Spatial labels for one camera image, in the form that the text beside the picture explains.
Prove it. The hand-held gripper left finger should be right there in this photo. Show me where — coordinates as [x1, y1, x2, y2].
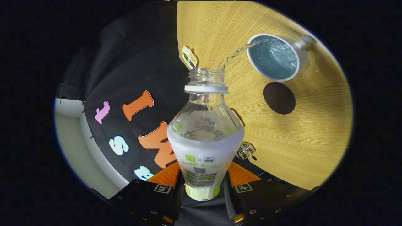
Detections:
[110, 162, 186, 226]

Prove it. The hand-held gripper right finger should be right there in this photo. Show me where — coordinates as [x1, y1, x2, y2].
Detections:
[224, 162, 311, 224]

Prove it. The clear plastic juice bottle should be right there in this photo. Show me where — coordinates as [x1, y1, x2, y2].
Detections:
[166, 67, 245, 202]

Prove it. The dark brown round coaster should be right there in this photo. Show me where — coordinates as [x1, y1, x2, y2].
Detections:
[263, 82, 296, 115]

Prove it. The clear juice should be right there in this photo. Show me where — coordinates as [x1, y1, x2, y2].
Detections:
[218, 38, 272, 70]

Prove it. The white cup with handle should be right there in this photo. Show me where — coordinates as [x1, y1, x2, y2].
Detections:
[247, 34, 317, 83]

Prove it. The wooden table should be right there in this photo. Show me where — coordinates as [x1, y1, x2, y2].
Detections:
[176, 1, 354, 191]

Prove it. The white divided dish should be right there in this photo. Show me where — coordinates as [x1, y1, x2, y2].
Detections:
[182, 46, 198, 70]

